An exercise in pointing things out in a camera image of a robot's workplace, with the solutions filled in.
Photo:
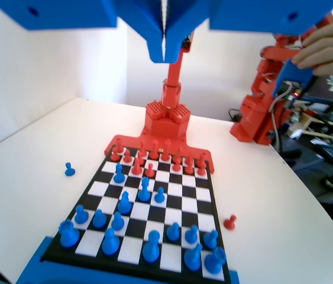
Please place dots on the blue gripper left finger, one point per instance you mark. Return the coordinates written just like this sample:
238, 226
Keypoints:
80, 13

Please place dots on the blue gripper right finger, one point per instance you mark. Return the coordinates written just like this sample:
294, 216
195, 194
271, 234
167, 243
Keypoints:
243, 13

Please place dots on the blue chess bishop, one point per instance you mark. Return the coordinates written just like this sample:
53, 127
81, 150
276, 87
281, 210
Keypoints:
119, 176
110, 242

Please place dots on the red robot arm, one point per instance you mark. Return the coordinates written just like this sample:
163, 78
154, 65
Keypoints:
166, 118

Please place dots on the red chess rook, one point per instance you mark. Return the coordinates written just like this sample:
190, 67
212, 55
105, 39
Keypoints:
119, 145
201, 159

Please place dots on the red chess pawn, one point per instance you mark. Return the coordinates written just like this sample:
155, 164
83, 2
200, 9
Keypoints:
143, 154
127, 156
114, 156
176, 167
200, 170
149, 171
230, 222
189, 169

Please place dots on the red chess bishop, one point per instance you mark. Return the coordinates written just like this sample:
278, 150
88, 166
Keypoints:
143, 147
179, 153

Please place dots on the red chess queen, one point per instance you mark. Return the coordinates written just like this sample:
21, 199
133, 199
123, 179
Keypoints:
154, 149

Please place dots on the blue chess pawn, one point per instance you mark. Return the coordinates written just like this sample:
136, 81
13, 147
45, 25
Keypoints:
98, 219
80, 215
191, 236
173, 233
159, 196
69, 170
117, 222
210, 240

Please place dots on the blue chess queen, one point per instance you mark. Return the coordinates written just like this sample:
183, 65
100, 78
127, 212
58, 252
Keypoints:
144, 191

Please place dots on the blue chess knight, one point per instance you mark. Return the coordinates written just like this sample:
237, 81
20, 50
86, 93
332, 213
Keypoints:
124, 204
192, 258

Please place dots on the black and white chessboard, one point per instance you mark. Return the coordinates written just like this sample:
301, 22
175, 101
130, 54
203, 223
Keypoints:
184, 204

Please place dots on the blue chess rook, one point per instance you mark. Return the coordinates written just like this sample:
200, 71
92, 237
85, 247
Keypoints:
69, 234
215, 261

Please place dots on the green circuit board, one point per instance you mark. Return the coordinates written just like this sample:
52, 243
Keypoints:
289, 87

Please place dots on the black computer monitor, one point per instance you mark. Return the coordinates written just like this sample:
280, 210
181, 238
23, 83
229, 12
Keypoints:
317, 88

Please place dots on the beige wooden shelf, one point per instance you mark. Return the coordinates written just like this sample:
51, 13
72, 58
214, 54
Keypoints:
311, 121

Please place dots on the dark grey laptop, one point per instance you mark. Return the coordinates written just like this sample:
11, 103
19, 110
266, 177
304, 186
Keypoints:
302, 155

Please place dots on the red arm base plate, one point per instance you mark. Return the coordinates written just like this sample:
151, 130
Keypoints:
130, 140

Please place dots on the blue arm base plate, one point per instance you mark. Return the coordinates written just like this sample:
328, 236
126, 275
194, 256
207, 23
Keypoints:
36, 266

